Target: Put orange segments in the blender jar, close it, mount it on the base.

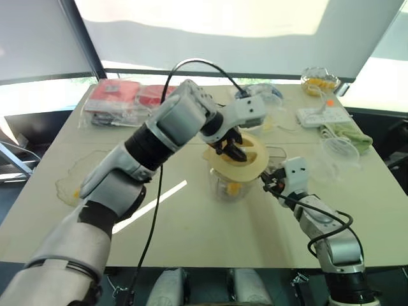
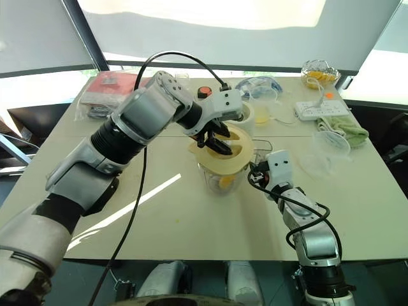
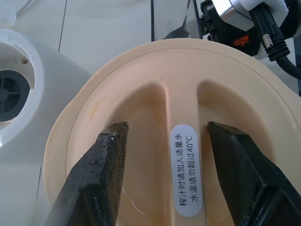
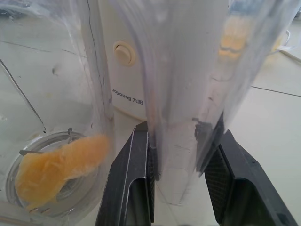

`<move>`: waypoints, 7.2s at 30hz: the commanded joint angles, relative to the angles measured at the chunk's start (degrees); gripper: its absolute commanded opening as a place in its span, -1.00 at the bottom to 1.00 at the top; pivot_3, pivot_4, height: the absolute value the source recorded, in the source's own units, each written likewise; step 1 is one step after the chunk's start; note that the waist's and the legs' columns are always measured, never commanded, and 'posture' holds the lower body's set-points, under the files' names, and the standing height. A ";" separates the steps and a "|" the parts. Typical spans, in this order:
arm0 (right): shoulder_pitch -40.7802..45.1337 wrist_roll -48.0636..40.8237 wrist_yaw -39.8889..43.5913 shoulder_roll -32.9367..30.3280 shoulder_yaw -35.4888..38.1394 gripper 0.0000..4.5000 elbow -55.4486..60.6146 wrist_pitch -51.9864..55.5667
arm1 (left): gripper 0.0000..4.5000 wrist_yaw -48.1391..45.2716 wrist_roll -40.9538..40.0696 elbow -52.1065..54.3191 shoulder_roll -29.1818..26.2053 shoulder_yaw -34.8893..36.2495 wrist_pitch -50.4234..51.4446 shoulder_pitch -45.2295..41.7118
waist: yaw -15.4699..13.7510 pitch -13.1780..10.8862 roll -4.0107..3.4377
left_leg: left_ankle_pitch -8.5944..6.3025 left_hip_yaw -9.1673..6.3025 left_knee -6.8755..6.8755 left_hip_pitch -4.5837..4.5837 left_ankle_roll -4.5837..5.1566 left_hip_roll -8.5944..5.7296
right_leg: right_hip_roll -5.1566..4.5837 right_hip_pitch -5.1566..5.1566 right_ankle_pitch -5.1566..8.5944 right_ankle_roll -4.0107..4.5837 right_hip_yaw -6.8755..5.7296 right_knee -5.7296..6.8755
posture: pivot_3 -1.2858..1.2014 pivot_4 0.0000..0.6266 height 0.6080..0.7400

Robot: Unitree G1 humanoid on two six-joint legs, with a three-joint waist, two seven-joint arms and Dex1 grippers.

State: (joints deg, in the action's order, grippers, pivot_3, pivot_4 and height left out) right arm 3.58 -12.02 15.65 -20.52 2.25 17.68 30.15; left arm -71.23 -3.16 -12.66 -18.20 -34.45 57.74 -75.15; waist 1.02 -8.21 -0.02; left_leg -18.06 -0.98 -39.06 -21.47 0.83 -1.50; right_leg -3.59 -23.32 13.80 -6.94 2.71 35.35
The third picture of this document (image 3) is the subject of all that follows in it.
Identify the white blender base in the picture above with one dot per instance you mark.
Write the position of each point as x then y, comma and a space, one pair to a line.
49, 77

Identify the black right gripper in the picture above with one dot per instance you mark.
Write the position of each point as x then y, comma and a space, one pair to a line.
217, 29

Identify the yellow blender lid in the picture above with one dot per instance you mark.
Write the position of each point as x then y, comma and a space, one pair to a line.
150, 103

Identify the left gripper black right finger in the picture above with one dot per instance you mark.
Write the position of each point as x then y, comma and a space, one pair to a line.
249, 179

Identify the clear blender jar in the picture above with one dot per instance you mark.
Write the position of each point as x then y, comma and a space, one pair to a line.
169, 14

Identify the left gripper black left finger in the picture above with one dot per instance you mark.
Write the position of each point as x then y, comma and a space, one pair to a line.
94, 176

